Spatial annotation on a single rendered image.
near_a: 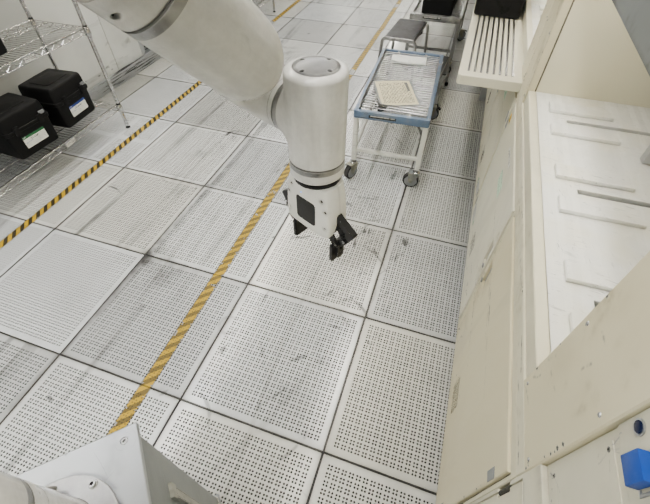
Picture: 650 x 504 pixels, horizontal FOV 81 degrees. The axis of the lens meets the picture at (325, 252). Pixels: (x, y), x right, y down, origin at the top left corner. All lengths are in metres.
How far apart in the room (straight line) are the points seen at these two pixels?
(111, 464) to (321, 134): 0.68
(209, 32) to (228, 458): 1.44
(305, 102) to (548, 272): 0.70
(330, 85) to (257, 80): 0.11
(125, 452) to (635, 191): 1.37
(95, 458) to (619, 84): 1.84
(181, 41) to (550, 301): 0.82
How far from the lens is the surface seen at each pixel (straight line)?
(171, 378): 1.77
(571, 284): 1.00
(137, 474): 0.85
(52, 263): 2.43
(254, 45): 0.40
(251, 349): 1.74
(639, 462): 0.52
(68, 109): 3.09
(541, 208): 1.16
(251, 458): 1.59
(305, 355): 1.70
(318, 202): 0.59
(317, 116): 0.51
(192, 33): 0.36
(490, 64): 2.03
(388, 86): 2.52
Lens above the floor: 1.53
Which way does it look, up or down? 49 degrees down
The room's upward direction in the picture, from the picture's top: straight up
